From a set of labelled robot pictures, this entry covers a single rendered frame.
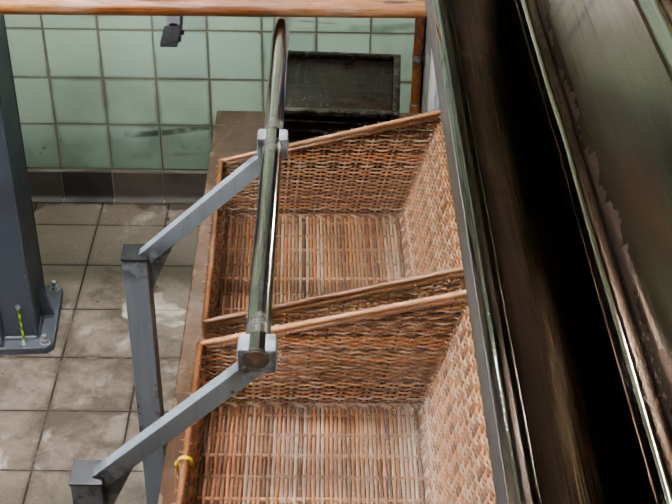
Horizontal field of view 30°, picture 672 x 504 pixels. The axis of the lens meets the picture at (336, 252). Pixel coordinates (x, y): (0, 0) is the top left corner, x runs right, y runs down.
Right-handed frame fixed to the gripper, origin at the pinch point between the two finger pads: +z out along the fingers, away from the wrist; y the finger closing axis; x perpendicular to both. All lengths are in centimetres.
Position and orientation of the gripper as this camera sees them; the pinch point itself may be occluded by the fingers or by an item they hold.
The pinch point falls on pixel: (166, 6)
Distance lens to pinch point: 222.7
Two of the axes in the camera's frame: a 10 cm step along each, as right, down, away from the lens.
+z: 0.0, 5.8, -8.1
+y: -0.2, 8.1, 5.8
